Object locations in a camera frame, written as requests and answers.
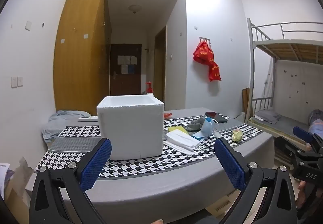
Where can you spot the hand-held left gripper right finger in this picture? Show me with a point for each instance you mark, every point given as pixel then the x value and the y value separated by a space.
pixel 228 163

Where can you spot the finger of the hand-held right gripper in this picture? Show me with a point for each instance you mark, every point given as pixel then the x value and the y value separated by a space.
pixel 287 151
pixel 302 134

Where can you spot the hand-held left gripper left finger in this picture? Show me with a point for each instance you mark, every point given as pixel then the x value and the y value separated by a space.
pixel 97 163

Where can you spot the yellow green cloth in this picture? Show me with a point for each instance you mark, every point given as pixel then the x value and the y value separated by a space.
pixel 237 135

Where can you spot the white foam strip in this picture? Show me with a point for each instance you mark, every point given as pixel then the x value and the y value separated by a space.
pixel 217 135

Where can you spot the blue face mask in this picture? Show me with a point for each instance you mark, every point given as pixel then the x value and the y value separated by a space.
pixel 199 135
pixel 208 127

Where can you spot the white foam box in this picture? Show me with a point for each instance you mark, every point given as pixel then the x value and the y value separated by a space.
pixel 131 133

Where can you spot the white towel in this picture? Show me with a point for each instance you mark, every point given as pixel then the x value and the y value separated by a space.
pixel 180 139

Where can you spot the person's right hand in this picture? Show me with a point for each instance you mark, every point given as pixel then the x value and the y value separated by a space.
pixel 302 196

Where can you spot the grey folded blanket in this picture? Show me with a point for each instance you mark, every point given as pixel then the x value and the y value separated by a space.
pixel 267 115

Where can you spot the white remote control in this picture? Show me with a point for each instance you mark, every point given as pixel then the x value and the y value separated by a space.
pixel 88 119

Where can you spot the black smartphone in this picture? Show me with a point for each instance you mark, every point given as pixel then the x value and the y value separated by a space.
pixel 217 117

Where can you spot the houndstooth blanket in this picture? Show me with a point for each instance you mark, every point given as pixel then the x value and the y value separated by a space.
pixel 176 163

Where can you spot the grey blue bedding cloth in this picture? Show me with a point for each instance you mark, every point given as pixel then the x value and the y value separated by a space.
pixel 60 123

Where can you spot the red packet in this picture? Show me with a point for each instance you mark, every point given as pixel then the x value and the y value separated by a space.
pixel 167 115

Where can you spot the dark brown door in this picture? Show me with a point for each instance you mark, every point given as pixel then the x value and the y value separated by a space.
pixel 126 82

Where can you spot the metal bunk bed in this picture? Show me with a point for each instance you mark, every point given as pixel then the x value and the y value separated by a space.
pixel 285 46

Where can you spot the white pump bottle red top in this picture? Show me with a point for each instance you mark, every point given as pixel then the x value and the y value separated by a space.
pixel 149 86

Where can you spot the white printed papers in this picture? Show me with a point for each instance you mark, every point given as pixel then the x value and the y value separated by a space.
pixel 3 176

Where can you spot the blue paper notice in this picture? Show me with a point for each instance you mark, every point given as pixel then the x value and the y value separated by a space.
pixel 130 69

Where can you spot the wooden wardrobe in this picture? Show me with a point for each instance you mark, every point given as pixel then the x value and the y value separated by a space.
pixel 80 62

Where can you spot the white paper notice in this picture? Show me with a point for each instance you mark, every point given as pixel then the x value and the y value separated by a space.
pixel 126 59

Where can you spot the red hanging bag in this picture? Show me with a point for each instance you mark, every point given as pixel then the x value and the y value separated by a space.
pixel 205 56

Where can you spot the wooden side door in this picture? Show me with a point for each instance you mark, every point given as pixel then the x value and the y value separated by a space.
pixel 160 67

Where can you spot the metal hook rack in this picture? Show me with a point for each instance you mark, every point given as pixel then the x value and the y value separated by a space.
pixel 204 38

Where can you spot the ceiling lamp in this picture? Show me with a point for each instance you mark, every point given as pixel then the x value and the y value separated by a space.
pixel 135 8

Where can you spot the white double wall socket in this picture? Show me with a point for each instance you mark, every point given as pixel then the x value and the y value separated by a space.
pixel 16 81

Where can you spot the white wall switch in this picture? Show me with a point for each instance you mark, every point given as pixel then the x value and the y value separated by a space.
pixel 28 25

